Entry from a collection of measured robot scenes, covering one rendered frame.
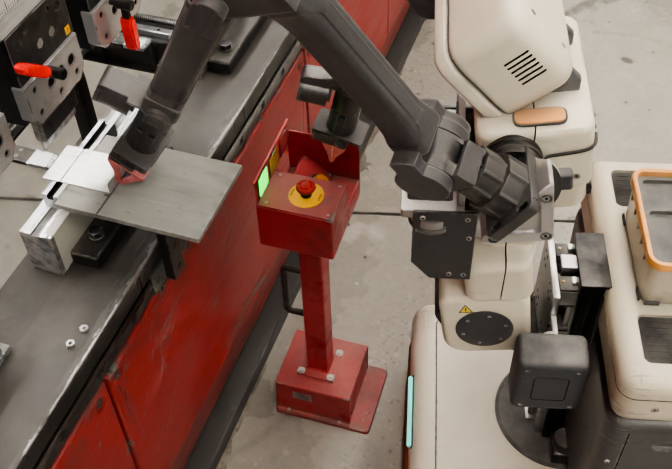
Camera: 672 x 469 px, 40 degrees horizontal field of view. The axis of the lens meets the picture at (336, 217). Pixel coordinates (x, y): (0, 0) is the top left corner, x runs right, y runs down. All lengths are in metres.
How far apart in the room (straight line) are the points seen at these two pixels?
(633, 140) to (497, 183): 2.02
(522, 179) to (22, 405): 0.82
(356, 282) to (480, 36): 1.52
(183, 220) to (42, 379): 0.33
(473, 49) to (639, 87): 2.23
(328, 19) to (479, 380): 1.30
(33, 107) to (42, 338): 0.38
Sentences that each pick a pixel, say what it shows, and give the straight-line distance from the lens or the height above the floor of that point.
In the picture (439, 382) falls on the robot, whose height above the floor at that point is 0.28.
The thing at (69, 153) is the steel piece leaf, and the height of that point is 1.00.
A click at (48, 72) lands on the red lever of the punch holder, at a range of 1.38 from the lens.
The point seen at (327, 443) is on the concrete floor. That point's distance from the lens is 2.38.
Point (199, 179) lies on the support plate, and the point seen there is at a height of 1.00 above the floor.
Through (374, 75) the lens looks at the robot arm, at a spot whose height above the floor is 1.41.
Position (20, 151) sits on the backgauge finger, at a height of 1.01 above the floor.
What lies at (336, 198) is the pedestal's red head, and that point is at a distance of 1.81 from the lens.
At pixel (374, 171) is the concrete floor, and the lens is 2.99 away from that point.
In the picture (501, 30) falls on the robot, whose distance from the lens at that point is 1.24.
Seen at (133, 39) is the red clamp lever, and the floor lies 1.18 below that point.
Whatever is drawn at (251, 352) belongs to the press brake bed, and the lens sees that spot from 2.49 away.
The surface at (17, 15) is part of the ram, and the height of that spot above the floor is 1.35.
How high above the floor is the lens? 2.08
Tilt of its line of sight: 47 degrees down
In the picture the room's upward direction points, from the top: 2 degrees counter-clockwise
